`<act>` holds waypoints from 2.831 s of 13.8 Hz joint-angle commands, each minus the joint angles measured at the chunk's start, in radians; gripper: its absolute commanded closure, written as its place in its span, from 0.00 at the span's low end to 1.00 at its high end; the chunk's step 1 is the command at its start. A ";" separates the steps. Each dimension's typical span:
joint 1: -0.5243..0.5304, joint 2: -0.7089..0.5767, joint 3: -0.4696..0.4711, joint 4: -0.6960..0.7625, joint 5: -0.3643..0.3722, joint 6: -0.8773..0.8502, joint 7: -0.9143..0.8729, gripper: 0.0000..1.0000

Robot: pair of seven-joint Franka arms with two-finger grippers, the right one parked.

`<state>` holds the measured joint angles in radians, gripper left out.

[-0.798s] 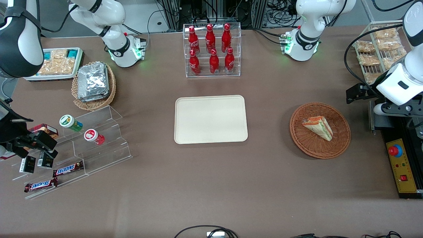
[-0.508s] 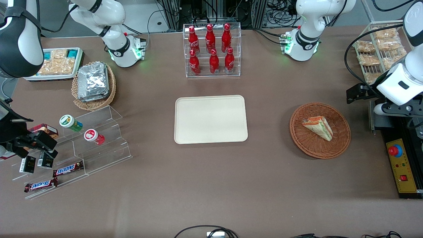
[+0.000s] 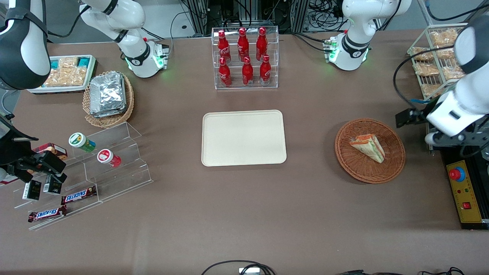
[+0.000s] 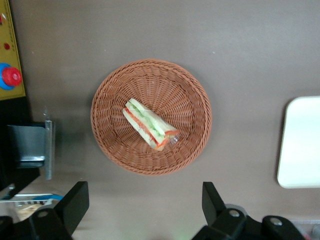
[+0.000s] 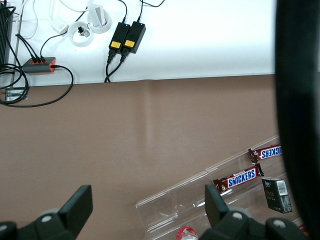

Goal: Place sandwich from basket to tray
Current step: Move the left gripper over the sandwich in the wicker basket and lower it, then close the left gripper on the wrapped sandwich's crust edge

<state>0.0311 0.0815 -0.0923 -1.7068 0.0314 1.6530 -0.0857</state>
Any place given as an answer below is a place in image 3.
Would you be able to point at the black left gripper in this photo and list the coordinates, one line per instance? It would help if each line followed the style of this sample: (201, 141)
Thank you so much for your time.
(416, 116)

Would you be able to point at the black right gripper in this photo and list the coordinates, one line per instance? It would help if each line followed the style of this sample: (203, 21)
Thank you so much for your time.
(11, 151)

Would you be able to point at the triangle sandwich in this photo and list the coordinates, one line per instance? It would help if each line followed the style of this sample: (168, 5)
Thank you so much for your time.
(368, 147)

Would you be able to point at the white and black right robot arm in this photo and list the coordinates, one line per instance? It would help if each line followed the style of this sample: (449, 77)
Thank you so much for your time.
(114, 19)

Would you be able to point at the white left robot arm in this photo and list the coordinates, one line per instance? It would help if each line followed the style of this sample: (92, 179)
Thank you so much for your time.
(357, 23)

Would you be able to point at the round brown wicker basket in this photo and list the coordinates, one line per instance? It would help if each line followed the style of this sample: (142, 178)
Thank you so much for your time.
(355, 168)

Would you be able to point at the white snack tray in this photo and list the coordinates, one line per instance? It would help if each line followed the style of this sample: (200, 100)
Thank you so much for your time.
(34, 90)

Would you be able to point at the oval tan wicker basket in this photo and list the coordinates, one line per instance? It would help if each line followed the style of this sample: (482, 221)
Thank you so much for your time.
(114, 121)

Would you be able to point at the beige rectangular tray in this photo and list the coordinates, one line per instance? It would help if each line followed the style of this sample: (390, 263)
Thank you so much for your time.
(244, 137)

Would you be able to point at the red-brown snack box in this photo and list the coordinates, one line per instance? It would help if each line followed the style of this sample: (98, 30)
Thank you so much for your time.
(53, 149)

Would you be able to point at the small black box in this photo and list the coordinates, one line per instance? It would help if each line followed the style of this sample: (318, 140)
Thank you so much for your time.
(52, 185)
(31, 190)

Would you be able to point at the packaged rice cracker snack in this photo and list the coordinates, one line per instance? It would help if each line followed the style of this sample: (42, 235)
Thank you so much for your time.
(427, 69)
(424, 54)
(67, 62)
(446, 53)
(65, 77)
(433, 90)
(452, 72)
(443, 37)

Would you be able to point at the green-lidded cup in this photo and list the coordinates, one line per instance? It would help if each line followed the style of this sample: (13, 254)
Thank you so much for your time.
(80, 141)

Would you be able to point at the snickers chocolate bar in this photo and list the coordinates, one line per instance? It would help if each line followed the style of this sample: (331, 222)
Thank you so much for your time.
(46, 214)
(78, 195)

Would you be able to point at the red-lidded cup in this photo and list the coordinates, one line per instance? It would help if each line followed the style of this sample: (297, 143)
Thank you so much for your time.
(107, 157)

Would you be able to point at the red emergency stop button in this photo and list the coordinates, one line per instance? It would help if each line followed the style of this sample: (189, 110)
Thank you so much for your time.
(457, 174)

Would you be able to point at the clear acrylic stepped stand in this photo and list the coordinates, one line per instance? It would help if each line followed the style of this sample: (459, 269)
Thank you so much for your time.
(122, 179)

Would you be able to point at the silver foil pack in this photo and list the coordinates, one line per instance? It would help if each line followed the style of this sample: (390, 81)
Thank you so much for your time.
(107, 91)
(110, 113)

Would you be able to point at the black and yellow control box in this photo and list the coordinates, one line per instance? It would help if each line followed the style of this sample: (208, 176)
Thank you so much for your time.
(468, 202)

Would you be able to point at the red cola bottle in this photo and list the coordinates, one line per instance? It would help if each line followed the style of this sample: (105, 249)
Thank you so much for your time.
(225, 74)
(261, 44)
(223, 46)
(265, 70)
(243, 44)
(247, 72)

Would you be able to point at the clear acrylic bottle rack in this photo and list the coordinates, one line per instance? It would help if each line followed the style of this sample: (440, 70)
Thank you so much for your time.
(274, 38)

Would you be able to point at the small white device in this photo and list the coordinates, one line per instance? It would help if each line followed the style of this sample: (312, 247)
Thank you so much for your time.
(249, 271)

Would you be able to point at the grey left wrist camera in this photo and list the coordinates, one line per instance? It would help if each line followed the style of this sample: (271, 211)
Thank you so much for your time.
(433, 139)

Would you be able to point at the aluminium frame post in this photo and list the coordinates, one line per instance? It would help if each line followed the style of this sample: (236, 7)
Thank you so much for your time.
(196, 15)
(300, 15)

